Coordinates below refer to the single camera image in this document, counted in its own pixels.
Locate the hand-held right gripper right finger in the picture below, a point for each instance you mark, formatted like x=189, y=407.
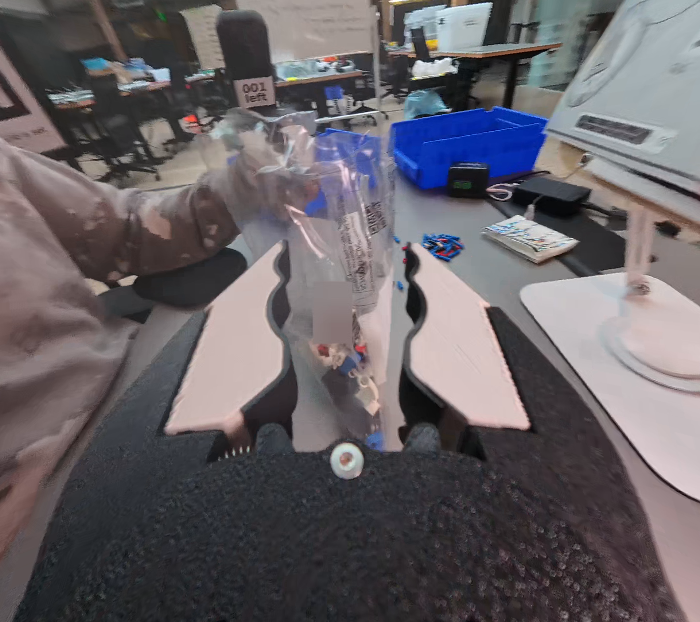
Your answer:
x=459, y=348

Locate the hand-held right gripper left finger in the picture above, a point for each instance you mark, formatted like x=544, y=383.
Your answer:
x=229, y=348

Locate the large clear toy brick bag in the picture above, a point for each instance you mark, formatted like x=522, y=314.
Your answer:
x=339, y=250

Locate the person's left forearm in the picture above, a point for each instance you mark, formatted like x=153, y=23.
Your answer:
x=164, y=228

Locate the grey desk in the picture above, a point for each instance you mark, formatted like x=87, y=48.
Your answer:
x=492, y=282

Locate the wooden top background desk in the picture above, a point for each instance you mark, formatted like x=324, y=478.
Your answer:
x=317, y=77
x=481, y=52

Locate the cluttered background desk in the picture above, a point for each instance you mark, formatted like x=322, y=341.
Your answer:
x=136, y=85

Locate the pile of blue toy pins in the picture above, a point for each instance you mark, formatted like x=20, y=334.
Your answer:
x=443, y=247

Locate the small printed booklet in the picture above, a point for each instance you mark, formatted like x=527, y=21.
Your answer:
x=528, y=240

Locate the blue storage bin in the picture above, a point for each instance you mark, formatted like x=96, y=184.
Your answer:
x=465, y=146
x=350, y=143

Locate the black office chair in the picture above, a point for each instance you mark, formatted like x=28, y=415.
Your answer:
x=123, y=129

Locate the small black box green display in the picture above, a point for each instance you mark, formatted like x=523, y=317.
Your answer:
x=468, y=180

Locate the black power adapter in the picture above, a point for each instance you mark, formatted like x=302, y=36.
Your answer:
x=552, y=195

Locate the pale blue plastic bag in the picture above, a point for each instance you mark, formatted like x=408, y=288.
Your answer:
x=426, y=105

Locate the white plastic bags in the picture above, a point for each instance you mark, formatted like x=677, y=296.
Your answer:
x=435, y=67

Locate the white box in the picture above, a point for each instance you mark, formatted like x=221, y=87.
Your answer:
x=465, y=25

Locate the wall poster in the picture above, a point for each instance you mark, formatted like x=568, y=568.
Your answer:
x=27, y=107

